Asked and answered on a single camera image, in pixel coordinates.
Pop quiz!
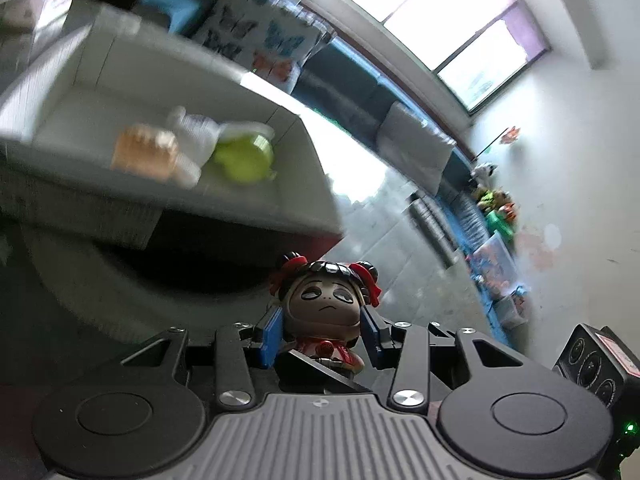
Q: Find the large window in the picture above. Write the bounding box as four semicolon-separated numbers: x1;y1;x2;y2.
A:
320;0;551;113

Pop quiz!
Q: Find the butterfly print cushion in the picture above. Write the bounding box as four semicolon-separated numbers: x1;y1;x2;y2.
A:
192;0;333;93

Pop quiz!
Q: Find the clear plastic storage box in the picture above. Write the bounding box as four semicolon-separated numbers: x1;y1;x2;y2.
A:
465;232;520;301

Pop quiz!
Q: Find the blue plastic chair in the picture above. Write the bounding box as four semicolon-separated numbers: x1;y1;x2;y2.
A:
132;0;206;36

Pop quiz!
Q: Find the round glass turntable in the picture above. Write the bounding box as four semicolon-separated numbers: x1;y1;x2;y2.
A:
22;210;321;348

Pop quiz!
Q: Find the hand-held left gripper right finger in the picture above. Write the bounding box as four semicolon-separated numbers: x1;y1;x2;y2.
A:
360;305;522;409

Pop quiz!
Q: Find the white rabbit toy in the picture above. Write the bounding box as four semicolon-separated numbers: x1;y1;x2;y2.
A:
167;106;276;188

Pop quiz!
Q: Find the doll figure with red buns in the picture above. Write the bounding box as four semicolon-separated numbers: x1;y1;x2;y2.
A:
269;252;383;376

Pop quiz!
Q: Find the white-lined cardboard box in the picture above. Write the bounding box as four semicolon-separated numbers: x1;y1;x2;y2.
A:
0;0;346;251

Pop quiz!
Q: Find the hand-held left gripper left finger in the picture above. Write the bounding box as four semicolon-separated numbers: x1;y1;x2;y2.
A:
120;308;283;409

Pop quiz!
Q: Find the white plastic bag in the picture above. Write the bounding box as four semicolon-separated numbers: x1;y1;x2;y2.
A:
30;0;76;41

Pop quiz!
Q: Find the green apple toy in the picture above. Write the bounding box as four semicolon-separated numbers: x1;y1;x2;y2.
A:
210;132;278;183

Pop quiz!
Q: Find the dark blue sofa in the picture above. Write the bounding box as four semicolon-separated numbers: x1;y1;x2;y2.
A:
290;35;531;346

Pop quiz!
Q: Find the pile of plush toys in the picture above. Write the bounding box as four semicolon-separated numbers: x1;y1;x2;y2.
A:
470;162;521;231

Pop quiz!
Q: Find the white pillow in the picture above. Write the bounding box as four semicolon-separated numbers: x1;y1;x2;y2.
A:
376;101;457;198

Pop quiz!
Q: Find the purple window blind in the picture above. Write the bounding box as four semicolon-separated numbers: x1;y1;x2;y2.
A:
502;2;549;61

